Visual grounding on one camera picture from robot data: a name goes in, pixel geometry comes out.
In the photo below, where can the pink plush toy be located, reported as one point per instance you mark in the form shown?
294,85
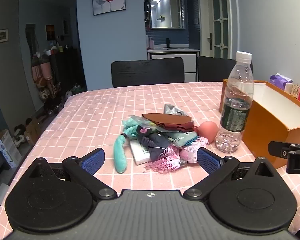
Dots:
188,153

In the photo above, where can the orange cardboard box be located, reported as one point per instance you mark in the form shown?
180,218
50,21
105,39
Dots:
265,135

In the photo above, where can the black faucet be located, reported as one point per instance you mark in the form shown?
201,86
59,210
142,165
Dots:
168,43

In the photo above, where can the brown cardboard box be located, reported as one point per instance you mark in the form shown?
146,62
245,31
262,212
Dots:
32,131

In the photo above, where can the black chair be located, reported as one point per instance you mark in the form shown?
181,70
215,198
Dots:
215,68
147,72

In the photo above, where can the white vanity cabinet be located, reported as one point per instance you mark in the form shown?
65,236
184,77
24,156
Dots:
187,62

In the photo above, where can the pink tassel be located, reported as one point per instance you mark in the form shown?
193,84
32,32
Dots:
165,163

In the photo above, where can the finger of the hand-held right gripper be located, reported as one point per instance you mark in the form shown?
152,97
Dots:
278,148

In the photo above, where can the pink bottle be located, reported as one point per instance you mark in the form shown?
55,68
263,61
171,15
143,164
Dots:
151,44

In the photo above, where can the pink checked tablecloth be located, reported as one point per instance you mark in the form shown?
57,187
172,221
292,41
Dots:
90,110

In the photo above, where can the white printed carton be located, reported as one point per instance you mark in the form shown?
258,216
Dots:
7,150

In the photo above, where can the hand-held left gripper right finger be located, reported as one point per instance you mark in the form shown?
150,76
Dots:
208,161

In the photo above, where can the dark framed picture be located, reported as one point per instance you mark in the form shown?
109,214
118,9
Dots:
50,32

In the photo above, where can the dark wall hanging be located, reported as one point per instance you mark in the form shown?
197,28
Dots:
32,38

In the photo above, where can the black cabinet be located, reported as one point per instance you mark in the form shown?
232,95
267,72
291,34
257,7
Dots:
67,72

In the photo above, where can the small white box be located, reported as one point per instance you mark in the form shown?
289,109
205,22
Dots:
288,87

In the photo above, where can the light blue plush toy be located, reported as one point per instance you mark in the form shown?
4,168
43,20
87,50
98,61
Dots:
183,138

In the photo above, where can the pink ball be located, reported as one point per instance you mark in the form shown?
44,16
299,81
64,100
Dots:
208,131

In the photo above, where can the clear plastic water bottle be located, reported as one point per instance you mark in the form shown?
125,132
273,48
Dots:
236,115

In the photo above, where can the dark red cloth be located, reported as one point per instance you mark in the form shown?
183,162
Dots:
177,127

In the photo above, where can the wall mirror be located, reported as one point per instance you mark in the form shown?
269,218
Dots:
167,10

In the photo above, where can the white packet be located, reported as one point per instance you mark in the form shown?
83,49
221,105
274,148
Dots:
140,155

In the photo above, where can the brown leather pouch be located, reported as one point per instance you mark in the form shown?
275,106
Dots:
165,118

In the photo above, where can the silver pouch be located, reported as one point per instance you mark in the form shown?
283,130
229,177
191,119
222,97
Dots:
172,110

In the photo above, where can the pair of shoes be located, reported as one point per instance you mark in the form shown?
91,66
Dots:
20,135

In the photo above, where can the navy cloth toy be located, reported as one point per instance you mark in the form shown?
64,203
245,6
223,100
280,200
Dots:
155,146

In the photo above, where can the glass pane door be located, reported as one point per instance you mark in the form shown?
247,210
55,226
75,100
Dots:
220,17

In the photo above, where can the cluster of small bottles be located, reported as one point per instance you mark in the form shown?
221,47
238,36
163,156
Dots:
57,48

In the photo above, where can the purple tissue pack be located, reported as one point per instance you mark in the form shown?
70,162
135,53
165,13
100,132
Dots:
280,79

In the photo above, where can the hanging pink bags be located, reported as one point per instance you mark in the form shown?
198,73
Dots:
41,75

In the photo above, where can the small wooden grille box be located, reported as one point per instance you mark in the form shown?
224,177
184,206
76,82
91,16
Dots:
295,90

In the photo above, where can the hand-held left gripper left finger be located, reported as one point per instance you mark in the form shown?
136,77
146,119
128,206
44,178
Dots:
93,160

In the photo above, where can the teal plush pouch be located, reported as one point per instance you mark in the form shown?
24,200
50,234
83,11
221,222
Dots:
120,155

